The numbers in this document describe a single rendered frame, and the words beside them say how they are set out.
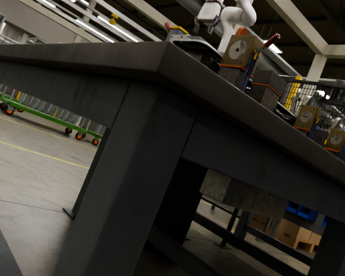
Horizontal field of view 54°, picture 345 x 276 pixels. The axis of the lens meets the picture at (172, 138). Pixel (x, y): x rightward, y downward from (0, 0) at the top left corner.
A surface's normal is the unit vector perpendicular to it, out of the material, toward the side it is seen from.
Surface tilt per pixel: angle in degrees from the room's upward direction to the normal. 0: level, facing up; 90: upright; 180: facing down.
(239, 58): 90
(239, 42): 90
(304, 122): 90
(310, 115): 90
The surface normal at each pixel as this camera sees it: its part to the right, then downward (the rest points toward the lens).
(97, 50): -0.71, -0.31
